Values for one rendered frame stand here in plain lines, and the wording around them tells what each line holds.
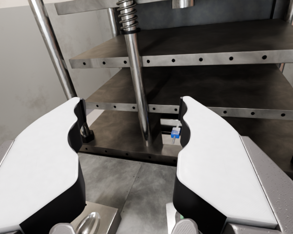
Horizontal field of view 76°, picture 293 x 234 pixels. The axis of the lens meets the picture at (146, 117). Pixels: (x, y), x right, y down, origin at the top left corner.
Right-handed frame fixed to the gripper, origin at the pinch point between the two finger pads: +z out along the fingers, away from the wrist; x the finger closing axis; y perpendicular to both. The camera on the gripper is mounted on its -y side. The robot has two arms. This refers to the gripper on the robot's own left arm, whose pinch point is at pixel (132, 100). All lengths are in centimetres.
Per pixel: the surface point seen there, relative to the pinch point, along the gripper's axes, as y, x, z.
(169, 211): 54, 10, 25
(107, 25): 31, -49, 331
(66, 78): 30, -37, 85
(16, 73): 63, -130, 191
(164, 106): 41, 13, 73
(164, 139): 62, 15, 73
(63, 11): 0, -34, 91
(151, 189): 65, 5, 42
